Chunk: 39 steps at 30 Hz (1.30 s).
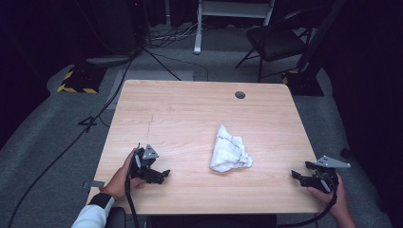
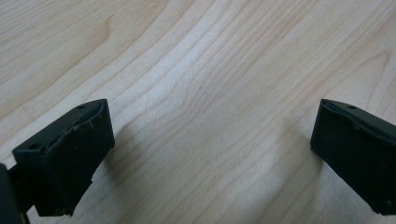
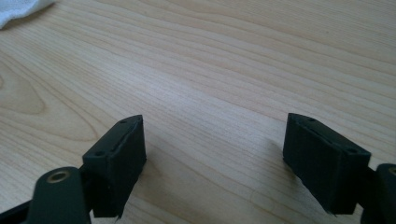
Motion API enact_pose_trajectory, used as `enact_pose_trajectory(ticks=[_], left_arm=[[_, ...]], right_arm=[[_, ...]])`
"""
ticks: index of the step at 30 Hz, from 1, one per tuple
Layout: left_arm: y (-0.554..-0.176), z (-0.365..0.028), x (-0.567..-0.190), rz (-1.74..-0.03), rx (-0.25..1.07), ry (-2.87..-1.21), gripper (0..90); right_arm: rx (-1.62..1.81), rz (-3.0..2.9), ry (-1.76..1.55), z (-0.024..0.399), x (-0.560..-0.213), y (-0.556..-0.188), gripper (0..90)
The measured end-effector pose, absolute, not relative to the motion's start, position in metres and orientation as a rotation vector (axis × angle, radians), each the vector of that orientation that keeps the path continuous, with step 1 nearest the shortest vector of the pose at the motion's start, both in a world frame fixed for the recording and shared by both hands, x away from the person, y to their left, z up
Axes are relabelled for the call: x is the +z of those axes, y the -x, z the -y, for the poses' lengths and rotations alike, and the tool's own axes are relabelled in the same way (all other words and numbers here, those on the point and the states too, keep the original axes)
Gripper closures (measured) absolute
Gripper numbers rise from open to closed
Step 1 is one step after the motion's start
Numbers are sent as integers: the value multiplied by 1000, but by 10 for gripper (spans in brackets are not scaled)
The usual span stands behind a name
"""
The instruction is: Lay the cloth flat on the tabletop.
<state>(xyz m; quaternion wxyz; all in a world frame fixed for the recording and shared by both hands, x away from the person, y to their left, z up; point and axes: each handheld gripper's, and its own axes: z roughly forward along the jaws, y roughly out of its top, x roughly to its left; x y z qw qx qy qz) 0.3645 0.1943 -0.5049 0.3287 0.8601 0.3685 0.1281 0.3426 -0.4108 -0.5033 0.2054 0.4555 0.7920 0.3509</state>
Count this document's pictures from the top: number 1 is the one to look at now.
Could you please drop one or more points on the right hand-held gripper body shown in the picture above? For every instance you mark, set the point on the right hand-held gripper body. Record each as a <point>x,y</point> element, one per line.
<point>328,174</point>

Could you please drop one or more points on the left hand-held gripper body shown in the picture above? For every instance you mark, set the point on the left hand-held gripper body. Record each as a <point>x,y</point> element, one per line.
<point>143,163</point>

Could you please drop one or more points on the white towel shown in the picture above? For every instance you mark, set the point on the white towel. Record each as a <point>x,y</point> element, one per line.
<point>228,152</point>

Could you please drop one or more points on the person's right hand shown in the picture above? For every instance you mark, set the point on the person's right hand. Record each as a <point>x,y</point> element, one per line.
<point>337,201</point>

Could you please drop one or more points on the person's left hand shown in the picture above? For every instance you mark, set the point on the person's left hand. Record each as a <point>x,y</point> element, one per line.
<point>119,182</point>

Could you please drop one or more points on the grey tape piece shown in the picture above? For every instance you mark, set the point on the grey tape piece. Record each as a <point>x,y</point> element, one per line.
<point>95,184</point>

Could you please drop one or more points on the black stand with striped base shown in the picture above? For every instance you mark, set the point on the black stand with striped base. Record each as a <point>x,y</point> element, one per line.
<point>305,84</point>

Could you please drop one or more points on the black yellow striped stand base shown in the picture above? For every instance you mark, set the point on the black yellow striped stand base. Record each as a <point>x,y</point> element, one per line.
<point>80,80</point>

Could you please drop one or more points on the black folding chair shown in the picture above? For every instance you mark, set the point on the black folding chair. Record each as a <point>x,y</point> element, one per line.
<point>275,41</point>

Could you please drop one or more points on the black cabinet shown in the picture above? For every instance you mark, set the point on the black cabinet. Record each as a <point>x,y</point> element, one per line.
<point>117,25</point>

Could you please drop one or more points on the white desk frame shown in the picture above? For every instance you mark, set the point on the white desk frame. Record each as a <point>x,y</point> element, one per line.
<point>231,9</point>

